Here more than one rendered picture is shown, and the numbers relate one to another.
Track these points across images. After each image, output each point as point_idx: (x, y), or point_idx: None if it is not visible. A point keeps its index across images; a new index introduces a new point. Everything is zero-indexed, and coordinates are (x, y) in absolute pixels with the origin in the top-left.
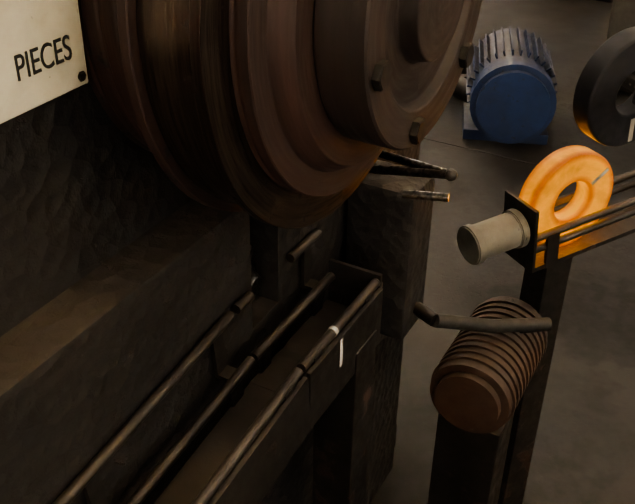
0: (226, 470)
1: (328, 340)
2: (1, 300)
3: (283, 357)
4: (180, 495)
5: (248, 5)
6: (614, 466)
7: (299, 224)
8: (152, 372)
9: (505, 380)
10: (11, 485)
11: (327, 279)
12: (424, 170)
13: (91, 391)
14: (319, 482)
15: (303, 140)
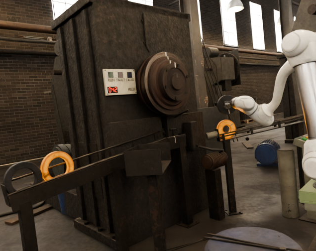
0: (151, 143)
1: (172, 136)
2: (125, 116)
3: None
4: None
5: (150, 79)
6: (265, 206)
7: (162, 112)
8: (144, 133)
9: (212, 157)
10: (123, 134)
11: None
12: (185, 110)
13: (134, 129)
14: (178, 174)
15: (159, 96)
